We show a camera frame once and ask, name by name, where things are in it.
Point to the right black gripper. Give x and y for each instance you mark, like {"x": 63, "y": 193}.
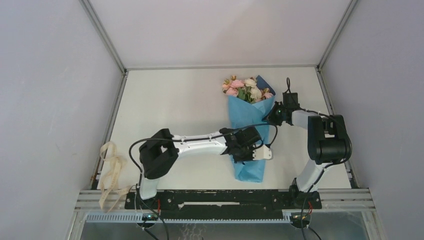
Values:
{"x": 271, "y": 117}

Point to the cream white fake rose stem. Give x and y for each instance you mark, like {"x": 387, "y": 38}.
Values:
{"x": 254, "y": 93}

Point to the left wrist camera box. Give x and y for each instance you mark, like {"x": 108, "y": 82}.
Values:
{"x": 262, "y": 153}

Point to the peach fake rose stem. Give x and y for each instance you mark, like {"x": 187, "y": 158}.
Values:
{"x": 226, "y": 85}

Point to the cream lace ribbon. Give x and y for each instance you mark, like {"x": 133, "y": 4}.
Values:
{"x": 109, "y": 183}

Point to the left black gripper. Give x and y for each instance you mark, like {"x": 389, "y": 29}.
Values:
{"x": 249, "y": 157}

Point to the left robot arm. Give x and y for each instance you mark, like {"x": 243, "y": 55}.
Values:
{"x": 159, "y": 153}

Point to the aluminium front frame rail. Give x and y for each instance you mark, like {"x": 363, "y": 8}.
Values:
{"x": 332, "y": 200}

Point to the blue wrapping paper sheet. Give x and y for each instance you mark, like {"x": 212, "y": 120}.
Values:
{"x": 243, "y": 114}

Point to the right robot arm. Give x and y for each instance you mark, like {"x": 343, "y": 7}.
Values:
{"x": 328, "y": 142}

